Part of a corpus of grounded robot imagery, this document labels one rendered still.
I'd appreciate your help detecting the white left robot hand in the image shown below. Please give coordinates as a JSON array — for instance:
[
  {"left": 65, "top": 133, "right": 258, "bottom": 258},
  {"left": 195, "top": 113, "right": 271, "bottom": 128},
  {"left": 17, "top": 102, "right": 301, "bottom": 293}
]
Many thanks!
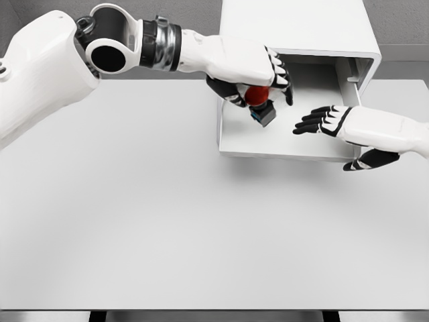
[{"left": 204, "top": 34, "right": 294, "bottom": 109}]

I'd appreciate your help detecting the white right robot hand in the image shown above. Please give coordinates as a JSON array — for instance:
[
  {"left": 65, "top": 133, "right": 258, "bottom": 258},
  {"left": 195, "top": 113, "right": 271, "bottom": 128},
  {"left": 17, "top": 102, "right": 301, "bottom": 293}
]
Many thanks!
[{"left": 292, "top": 105, "right": 403, "bottom": 172}]

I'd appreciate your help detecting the red and black load switch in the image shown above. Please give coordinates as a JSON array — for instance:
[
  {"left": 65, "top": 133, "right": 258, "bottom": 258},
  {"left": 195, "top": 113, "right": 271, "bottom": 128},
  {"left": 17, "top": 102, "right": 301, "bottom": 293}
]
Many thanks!
[{"left": 244, "top": 85, "right": 278, "bottom": 128}]

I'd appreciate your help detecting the white cabinet drawer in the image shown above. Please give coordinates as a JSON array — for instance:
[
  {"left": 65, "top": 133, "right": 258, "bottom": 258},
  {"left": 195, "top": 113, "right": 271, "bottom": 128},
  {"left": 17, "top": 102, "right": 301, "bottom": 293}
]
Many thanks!
[{"left": 216, "top": 61, "right": 363, "bottom": 164}]

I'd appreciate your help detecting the white tabletop storage cabinet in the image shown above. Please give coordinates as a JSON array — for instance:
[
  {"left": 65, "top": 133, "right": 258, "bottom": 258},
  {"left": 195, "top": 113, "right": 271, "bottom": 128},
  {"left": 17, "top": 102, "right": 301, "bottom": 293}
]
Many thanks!
[{"left": 219, "top": 0, "right": 382, "bottom": 100}]

